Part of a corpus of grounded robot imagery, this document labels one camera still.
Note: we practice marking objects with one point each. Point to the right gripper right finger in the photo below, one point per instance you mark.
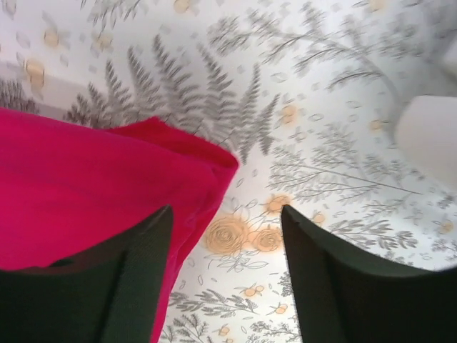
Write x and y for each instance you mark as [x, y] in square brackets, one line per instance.
[345, 294]

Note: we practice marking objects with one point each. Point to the floral table mat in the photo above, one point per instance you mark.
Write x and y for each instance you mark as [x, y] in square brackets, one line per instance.
[304, 93]

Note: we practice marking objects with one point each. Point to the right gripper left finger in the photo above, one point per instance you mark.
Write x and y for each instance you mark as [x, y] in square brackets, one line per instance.
[108, 293]

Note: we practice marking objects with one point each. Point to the white laundry basket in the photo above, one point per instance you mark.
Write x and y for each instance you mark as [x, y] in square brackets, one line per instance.
[426, 135]

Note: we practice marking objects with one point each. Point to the magenta t shirt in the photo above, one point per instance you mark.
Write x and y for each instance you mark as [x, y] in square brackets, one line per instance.
[65, 188]

